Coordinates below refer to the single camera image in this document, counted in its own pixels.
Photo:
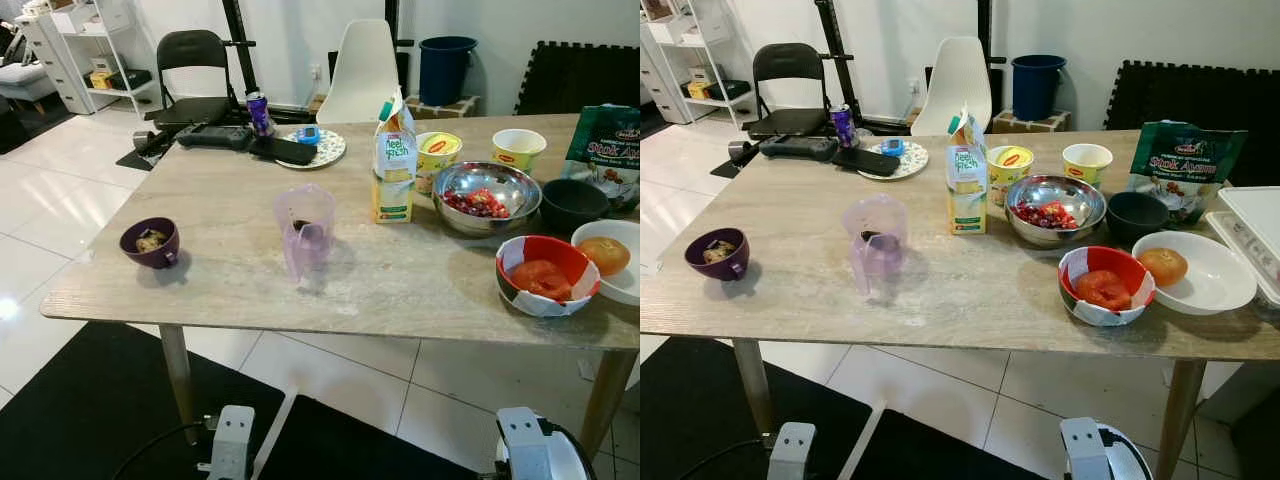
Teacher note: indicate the translucent purple pitcher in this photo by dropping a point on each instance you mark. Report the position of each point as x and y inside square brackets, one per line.
[305, 240]
[875, 250]

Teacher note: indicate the yellow green juice carton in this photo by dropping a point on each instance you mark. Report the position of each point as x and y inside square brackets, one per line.
[967, 180]
[394, 170]

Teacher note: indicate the orange fruit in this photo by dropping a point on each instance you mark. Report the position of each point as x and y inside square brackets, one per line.
[604, 256]
[1162, 267]

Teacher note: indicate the white bowl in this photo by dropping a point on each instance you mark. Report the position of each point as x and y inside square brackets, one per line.
[622, 288]
[1215, 280]

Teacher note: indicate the purple cup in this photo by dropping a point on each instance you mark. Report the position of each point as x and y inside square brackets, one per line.
[150, 250]
[717, 262]

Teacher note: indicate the wooden table leg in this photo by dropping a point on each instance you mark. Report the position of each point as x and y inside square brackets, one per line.
[178, 380]
[608, 400]
[1180, 420]
[755, 385]

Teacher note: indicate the black stand pole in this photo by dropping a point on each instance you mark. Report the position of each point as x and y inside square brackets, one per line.
[392, 20]
[240, 50]
[833, 55]
[984, 25]

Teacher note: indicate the black phone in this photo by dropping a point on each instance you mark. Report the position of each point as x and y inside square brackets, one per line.
[866, 162]
[283, 151]

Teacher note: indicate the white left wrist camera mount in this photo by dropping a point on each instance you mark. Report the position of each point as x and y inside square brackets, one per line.
[232, 440]
[793, 450]

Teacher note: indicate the yellow-lidded noodle cup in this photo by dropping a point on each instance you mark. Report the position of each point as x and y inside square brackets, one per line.
[1010, 162]
[438, 150]

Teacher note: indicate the white shelf unit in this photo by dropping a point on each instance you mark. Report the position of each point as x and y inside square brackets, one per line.
[65, 60]
[665, 70]

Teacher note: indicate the blue bucket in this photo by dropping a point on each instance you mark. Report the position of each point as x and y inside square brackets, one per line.
[1037, 88]
[446, 70]

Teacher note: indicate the small yellow box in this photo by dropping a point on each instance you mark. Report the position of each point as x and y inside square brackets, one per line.
[698, 90]
[100, 80]

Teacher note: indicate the grey sofa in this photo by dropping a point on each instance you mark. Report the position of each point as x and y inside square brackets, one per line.
[25, 85]

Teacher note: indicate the black folding chair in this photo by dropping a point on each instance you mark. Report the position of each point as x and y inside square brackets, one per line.
[192, 50]
[790, 65]

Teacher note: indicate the steel bowl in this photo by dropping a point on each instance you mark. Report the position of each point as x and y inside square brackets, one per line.
[1060, 190]
[490, 178]

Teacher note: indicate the purple drink can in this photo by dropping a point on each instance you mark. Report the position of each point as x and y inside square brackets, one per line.
[260, 115]
[843, 127]

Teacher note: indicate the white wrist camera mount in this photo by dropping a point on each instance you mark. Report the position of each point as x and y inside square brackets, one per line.
[1085, 450]
[793, 450]
[232, 440]
[520, 445]

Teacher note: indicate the green stock packet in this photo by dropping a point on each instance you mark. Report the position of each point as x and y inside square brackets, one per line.
[1185, 170]
[605, 150]

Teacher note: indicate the red tomato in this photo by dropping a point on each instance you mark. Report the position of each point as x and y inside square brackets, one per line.
[540, 280]
[1103, 290]

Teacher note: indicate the black bowl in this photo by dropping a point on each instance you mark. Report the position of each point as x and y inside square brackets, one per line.
[575, 210]
[1137, 220]

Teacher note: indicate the red chopped food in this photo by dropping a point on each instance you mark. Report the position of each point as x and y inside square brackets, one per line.
[478, 204]
[1048, 215]

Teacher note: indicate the patterned plate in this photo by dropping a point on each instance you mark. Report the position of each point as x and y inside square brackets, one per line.
[912, 162]
[330, 150]

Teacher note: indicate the white plastic chair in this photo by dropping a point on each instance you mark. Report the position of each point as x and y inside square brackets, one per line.
[955, 85]
[362, 70]

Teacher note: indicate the black floor mat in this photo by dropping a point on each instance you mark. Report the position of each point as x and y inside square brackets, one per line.
[340, 450]
[700, 420]
[930, 455]
[80, 420]

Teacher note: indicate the white-topped yellow noodle cup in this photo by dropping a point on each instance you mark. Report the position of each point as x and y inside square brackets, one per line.
[1087, 165]
[518, 150]

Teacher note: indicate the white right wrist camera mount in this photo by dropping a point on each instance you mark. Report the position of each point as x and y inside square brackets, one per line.
[1085, 450]
[520, 445]

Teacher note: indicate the black foam wall mats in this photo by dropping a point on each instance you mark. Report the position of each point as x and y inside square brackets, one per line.
[1190, 95]
[575, 75]

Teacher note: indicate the white round plate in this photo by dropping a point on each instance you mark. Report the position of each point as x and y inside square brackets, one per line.
[565, 462]
[1130, 462]

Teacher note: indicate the white lidded food container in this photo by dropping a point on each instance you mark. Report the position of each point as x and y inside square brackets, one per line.
[1250, 225]

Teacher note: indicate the black handheld controller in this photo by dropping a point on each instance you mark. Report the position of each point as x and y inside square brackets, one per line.
[795, 149]
[212, 138]

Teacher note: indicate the small blue gadget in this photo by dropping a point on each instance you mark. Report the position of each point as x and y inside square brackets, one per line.
[308, 135]
[892, 148]

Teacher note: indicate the low cardboard box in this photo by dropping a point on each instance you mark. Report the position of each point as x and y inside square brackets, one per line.
[1030, 125]
[445, 108]

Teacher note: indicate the red paper-lined bowl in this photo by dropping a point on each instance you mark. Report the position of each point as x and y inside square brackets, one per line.
[540, 305]
[1100, 317]

